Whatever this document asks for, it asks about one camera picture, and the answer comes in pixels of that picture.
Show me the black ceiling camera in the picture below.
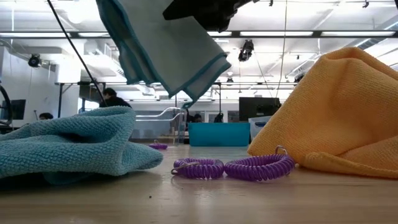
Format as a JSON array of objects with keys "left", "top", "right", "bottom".
[
  {"left": 293, "top": 72, "right": 308, "bottom": 85},
  {"left": 27, "top": 54, "right": 42, "bottom": 68},
  {"left": 238, "top": 39, "right": 255, "bottom": 62}
]

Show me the large black monitor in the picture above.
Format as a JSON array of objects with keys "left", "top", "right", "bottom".
[{"left": 238, "top": 96, "right": 282, "bottom": 123}]

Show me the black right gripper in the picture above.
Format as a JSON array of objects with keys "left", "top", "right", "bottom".
[{"left": 162, "top": 0, "right": 259, "bottom": 34}]

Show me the small black monitor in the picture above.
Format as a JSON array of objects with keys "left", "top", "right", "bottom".
[{"left": 0, "top": 99, "right": 27, "bottom": 121}]

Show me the clear plastic bin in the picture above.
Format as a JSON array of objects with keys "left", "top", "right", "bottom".
[
  {"left": 129, "top": 106, "right": 188, "bottom": 147},
  {"left": 248, "top": 115, "right": 273, "bottom": 141}
]

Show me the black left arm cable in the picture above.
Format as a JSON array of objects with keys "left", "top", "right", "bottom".
[{"left": 46, "top": 0, "right": 109, "bottom": 107}]

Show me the purple coil bracelet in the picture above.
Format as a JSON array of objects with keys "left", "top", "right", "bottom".
[
  {"left": 224, "top": 145, "right": 296, "bottom": 182},
  {"left": 148, "top": 139, "right": 169, "bottom": 151},
  {"left": 170, "top": 157, "right": 225, "bottom": 180}
]

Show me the thin hanging cable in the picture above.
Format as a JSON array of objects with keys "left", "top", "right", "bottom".
[{"left": 275, "top": 0, "right": 288, "bottom": 99}]

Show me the black curved hose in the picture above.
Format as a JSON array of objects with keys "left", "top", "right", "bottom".
[{"left": 0, "top": 83, "right": 14, "bottom": 127}]

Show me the orange microfiber cloth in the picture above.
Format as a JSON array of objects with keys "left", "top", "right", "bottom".
[{"left": 247, "top": 46, "right": 398, "bottom": 180}]

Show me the turquoise microfiber cloth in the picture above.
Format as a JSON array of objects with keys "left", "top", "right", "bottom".
[{"left": 0, "top": 106, "right": 164, "bottom": 187}]

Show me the pale blue cloth teal trim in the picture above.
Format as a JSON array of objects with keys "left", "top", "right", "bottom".
[{"left": 95, "top": 0, "right": 233, "bottom": 109}]

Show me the black overhead frame beam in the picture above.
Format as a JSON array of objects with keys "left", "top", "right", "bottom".
[{"left": 0, "top": 30, "right": 398, "bottom": 39}]

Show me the teal plastic bin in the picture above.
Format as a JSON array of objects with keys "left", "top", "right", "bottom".
[{"left": 188, "top": 121, "right": 251, "bottom": 147}]

